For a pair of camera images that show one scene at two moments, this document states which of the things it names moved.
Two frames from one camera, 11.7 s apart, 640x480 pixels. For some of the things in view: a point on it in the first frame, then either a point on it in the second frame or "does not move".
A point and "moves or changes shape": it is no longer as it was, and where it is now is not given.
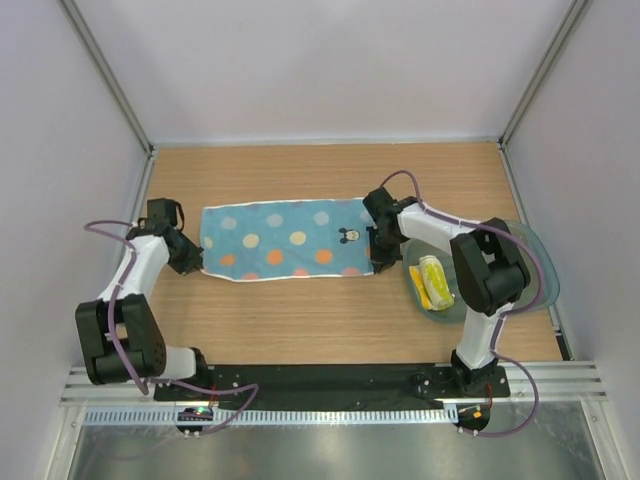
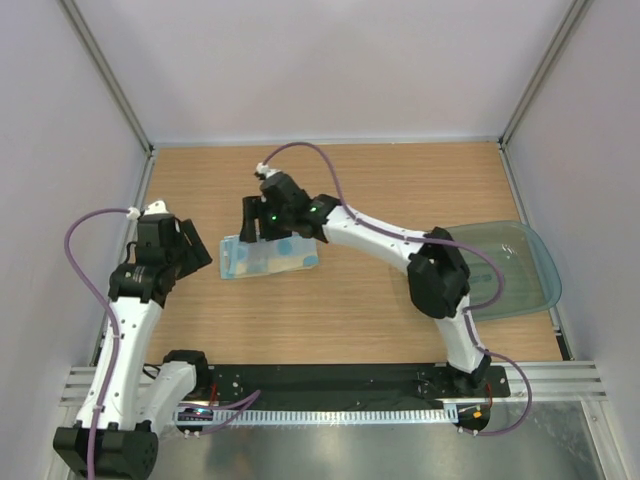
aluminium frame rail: x=559 y=383 does not move
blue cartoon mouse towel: x=286 y=239 moves or changes shape
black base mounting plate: x=331 y=382 does not move
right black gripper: x=387 y=259 to x=253 y=208
